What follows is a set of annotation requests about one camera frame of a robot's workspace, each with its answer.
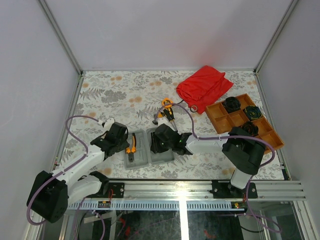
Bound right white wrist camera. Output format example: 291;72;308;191
156;117;169;126

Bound grey plastic tool case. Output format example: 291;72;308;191
123;127;175;170

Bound hex key set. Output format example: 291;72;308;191
152;112;164;125

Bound red folded cloth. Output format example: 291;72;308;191
176;65;234;114

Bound black orange spinning top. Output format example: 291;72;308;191
241;121;259;137

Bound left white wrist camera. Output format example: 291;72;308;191
101;117;115;128

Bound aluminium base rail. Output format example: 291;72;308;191
69;180;306;210

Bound green black spinning top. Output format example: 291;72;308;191
243;105;262;121

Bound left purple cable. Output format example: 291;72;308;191
26;115;106;240

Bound orange tape measure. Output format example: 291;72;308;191
161;97;174;109

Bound black yellow screwdriver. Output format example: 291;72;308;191
163;107;178;132

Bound black spinning top upper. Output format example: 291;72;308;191
222;96;241;113

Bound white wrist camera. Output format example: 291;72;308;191
101;117;115;128
156;117;169;126

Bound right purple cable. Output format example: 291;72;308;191
156;103;283;234

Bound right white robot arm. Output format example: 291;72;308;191
150;124;266;199

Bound purple cable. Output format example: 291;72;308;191
26;115;106;240
156;103;283;234

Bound orange handled pliers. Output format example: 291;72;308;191
125;133;137;164

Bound black tape roll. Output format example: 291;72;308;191
189;105;198;113

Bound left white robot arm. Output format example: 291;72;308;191
26;122;129;225

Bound wooden compartment tray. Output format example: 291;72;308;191
205;94;284;150

